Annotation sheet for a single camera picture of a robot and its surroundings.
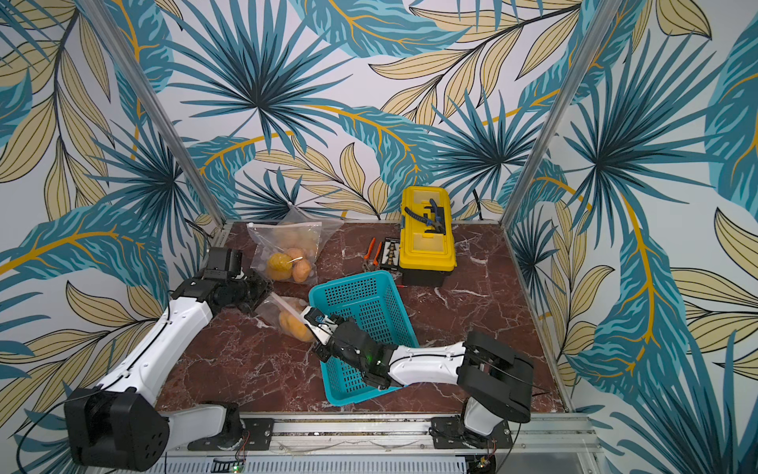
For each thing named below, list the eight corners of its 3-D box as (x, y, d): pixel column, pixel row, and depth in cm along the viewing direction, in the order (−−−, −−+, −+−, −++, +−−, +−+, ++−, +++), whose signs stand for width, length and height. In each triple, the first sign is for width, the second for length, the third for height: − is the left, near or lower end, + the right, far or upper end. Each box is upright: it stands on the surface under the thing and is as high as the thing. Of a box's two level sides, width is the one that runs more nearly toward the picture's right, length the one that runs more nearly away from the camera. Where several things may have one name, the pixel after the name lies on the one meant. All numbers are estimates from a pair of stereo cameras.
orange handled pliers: (361, 270, 108) (361, 266, 106) (369, 240, 117) (369, 236, 115) (377, 272, 107) (377, 268, 106) (383, 242, 116) (383, 238, 115)
